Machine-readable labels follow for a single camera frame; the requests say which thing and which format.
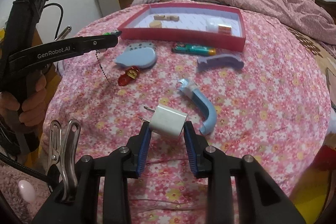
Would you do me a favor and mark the white wall plug adapter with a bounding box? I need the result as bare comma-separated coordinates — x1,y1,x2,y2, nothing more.
143,104,187,139

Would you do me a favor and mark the light blue curved handle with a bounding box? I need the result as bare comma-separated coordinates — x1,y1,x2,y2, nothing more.
178,79,217,135

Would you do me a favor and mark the red figure keychain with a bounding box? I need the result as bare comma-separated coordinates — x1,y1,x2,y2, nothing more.
118,66,140,86

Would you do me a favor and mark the purple curved handle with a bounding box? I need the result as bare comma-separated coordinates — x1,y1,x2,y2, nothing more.
197,53,244,72

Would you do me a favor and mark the grey blue oval plate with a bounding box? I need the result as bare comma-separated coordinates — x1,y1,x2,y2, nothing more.
114,42,157,69

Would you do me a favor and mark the green troll keychain figure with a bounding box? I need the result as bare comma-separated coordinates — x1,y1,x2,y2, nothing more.
103,30,122,37

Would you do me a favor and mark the green yellow lighter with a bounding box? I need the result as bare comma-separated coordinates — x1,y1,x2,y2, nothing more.
171,43,217,56

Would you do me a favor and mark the white orange medicine bottle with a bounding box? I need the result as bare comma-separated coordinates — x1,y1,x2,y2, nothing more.
206,19,232,35

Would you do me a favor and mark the notched wooden puzzle bar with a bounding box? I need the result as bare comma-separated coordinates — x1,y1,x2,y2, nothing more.
154,14,179,22

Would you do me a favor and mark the person's left hand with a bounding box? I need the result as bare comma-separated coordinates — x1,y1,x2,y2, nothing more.
1,75,47,131

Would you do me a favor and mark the pink floral bed sheet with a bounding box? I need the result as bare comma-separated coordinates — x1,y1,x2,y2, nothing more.
43,0,332,224

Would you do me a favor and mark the right gripper metal clip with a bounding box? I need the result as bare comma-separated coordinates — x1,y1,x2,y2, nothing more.
47,119,81,202

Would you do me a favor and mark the red shallow cardboard box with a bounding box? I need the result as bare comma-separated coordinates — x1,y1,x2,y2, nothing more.
118,2,246,52

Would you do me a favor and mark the pink slipper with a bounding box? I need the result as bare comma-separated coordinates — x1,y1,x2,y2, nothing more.
18,180,36,203

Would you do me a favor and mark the brown patterned bed cover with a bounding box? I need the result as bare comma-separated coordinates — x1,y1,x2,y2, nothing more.
286,26,335,111

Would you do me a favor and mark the dark wooden headboard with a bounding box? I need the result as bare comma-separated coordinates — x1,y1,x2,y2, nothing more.
314,0,336,23

